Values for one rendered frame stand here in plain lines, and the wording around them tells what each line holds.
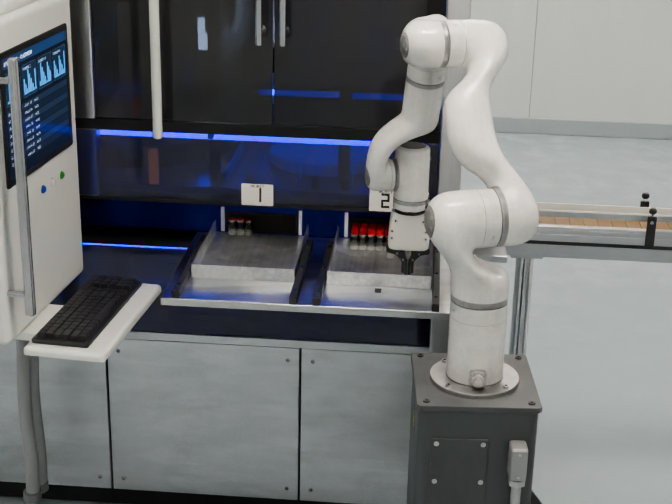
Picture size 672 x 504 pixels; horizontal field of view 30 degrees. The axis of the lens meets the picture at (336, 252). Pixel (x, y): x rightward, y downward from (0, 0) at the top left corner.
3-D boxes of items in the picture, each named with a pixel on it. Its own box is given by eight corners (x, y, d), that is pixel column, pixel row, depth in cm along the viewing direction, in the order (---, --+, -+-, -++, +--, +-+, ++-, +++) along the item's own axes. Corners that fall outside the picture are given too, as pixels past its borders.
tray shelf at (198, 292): (197, 237, 347) (197, 231, 346) (450, 250, 342) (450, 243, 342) (160, 304, 302) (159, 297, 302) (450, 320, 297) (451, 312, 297)
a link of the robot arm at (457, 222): (517, 308, 258) (525, 197, 250) (431, 314, 254) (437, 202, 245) (496, 286, 269) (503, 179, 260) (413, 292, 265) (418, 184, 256)
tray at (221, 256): (214, 232, 346) (214, 220, 345) (308, 236, 344) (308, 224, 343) (191, 277, 314) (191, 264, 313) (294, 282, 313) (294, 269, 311)
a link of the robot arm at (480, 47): (457, 256, 259) (530, 251, 262) (475, 239, 247) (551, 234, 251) (422, 35, 272) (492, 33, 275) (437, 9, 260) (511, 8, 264)
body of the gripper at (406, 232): (431, 201, 309) (429, 244, 313) (389, 199, 309) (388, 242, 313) (431, 211, 302) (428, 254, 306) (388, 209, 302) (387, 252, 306)
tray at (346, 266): (337, 237, 344) (337, 225, 342) (432, 242, 342) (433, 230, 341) (326, 284, 312) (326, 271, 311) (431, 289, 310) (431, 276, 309)
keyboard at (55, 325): (91, 281, 330) (90, 272, 330) (142, 285, 328) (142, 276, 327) (31, 343, 294) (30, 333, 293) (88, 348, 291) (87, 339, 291)
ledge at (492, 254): (457, 242, 348) (458, 236, 347) (504, 245, 347) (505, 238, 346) (458, 260, 335) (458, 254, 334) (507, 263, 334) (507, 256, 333)
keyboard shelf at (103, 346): (61, 284, 335) (61, 274, 334) (162, 292, 331) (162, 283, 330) (-10, 354, 294) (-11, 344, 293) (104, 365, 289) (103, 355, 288)
